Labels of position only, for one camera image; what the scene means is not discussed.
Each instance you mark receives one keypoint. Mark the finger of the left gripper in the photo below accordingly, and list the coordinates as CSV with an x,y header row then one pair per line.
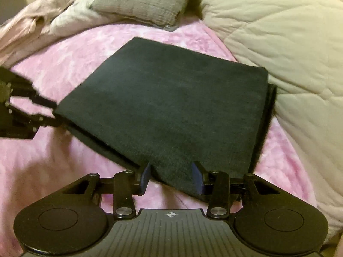
x,y
32,96
23,123

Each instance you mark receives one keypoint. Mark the pink folded quilt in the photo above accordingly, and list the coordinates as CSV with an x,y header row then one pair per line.
x,y
20,32

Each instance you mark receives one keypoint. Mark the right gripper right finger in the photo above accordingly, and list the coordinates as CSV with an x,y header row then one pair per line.
x,y
217,188

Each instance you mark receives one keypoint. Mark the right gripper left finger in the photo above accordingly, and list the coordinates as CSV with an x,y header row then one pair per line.
x,y
123,186

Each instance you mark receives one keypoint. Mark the pink rose bed blanket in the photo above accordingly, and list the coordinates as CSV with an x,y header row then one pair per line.
x,y
33,169

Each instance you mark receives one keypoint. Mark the black trousers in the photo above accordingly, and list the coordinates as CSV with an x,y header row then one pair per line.
x,y
151,102

